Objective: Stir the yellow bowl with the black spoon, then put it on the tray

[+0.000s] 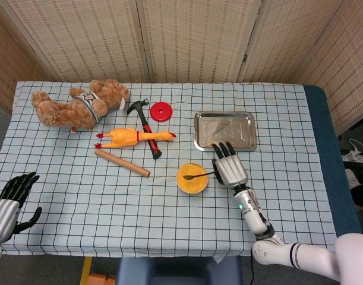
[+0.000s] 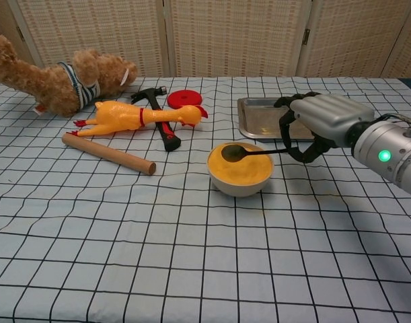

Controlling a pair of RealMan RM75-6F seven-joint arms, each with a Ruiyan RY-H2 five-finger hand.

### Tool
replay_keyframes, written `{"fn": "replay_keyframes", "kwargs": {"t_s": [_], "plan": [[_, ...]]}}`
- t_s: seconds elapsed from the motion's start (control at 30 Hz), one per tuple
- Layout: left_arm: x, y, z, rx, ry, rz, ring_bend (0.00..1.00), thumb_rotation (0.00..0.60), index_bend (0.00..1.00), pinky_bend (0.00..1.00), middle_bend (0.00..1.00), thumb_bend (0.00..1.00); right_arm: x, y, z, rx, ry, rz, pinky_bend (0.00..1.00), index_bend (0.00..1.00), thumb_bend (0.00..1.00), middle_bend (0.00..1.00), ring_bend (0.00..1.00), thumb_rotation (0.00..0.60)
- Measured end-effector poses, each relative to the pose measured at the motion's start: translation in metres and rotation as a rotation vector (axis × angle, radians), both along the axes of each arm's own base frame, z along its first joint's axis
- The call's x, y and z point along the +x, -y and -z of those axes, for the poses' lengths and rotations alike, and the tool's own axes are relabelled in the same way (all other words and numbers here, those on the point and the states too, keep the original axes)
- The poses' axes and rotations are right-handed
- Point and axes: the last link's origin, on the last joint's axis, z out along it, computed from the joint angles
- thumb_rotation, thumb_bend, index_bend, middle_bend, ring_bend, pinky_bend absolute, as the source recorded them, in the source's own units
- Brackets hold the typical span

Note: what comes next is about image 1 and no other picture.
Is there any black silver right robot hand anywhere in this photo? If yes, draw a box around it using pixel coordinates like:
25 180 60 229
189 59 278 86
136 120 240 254
211 141 249 188

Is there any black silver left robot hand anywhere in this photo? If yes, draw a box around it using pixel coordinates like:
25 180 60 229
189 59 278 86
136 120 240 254
0 171 43 246

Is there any black spoon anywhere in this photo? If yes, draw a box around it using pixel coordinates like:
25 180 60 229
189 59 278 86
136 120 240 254
182 171 215 181

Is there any yellow bowl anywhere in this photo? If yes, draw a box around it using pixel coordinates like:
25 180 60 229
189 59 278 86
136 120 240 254
176 163 209 196

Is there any rectangular steel tray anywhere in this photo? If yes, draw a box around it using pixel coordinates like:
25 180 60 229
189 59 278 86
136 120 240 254
194 110 257 152

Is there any red disc with hole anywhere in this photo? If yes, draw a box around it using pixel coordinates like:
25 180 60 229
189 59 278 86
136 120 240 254
150 102 174 122

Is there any yellow strip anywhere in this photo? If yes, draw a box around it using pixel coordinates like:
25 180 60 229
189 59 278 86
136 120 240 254
80 256 93 285

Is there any blue padded table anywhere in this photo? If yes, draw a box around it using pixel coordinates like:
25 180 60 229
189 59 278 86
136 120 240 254
302 84 363 255

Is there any black red claw hammer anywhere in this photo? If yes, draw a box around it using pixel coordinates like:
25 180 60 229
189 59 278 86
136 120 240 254
126 99 162 160

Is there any light blue checked tablecloth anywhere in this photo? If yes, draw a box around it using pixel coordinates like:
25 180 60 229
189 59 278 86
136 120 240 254
0 80 339 258

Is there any brown cardboard tube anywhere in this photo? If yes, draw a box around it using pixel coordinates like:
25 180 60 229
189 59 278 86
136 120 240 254
94 148 151 178

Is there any blue chair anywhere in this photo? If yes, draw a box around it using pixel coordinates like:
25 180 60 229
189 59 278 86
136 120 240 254
115 255 243 285

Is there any yellow rubber chicken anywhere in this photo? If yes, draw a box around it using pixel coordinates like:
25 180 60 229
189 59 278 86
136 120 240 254
94 127 177 150

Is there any orange box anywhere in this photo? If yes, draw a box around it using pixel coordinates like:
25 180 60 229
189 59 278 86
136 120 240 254
88 272 117 285

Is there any white shoe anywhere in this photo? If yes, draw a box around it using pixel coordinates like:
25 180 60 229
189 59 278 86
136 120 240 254
345 169 362 189

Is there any white power adapter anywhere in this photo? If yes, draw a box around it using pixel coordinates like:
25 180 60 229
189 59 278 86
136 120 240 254
343 150 363 164

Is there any brown teddy bear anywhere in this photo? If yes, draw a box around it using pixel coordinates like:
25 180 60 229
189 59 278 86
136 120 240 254
31 78 130 133

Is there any beige woven folding screen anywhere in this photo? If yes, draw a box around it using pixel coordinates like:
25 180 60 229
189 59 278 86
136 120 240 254
0 0 363 137

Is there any white cable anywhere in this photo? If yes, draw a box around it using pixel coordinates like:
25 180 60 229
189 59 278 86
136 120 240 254
349 138 363 155

